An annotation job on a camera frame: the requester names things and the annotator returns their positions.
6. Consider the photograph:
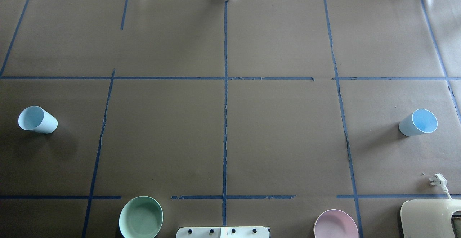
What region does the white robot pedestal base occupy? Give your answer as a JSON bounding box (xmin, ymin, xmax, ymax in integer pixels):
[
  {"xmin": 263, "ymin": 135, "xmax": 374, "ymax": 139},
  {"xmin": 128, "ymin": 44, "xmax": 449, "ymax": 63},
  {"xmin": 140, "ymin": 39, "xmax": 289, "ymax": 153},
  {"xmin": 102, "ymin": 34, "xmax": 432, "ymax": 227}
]
[{"xmin": 176, "ymin": 226, "xmax": 271, "ymax": 238}]

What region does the light blue cup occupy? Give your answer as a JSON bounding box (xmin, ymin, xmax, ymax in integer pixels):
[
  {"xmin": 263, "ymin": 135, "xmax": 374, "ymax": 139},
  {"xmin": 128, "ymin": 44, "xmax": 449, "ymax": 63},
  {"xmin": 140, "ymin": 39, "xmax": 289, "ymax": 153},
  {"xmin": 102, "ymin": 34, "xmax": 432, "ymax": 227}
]
[
  {"xmin": 18, "ymin": 106, "xmax": 58, "ymax": 134},
  {"xmin": 398, "ymin": 109, "xmax": 438, "ymax": 137}
]

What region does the cream toaster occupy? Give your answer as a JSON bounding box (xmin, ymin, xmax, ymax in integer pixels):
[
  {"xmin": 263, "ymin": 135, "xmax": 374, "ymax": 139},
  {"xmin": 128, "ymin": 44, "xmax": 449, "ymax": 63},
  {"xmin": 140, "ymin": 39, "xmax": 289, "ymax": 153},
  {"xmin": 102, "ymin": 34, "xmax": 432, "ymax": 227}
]
[{"xmin": 400, "ymin": 199, "xmax": 461, "ymax": 238}]

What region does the pink bowl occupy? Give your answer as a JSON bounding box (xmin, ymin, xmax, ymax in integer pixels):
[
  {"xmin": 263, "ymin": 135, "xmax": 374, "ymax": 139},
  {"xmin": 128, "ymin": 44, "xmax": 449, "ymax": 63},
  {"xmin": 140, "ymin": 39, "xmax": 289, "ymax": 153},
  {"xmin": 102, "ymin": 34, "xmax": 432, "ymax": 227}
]
[{"xmin": 313, "ymin": 210, "xmax": 359, "ymax": 238}]

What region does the green bowl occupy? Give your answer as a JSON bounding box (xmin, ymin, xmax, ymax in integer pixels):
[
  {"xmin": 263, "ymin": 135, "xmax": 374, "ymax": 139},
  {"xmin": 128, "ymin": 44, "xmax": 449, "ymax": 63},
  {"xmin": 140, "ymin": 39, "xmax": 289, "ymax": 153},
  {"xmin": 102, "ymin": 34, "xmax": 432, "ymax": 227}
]
[{"xmin": 118, "ymin": 196, "xmax": 164, "ymax": 238}]

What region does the white power plug cable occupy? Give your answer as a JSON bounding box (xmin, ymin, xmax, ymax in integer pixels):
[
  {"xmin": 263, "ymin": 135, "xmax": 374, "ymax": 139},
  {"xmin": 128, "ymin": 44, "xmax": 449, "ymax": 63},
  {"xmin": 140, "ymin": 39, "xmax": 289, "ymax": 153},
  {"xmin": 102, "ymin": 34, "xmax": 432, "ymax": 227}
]
[{"xmin": 429, "ymin": 173, "xmax": 453, "ymax": 199}]

